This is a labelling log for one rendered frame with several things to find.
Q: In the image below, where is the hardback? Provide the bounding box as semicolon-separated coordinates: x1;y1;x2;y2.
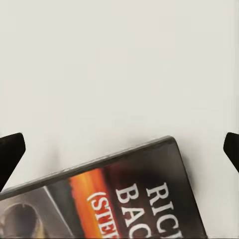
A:
0;135;208;239

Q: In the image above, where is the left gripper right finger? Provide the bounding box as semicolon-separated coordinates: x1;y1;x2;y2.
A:
223;132;239;173

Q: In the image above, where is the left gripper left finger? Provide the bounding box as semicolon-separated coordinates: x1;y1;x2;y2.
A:
0;132;26;192

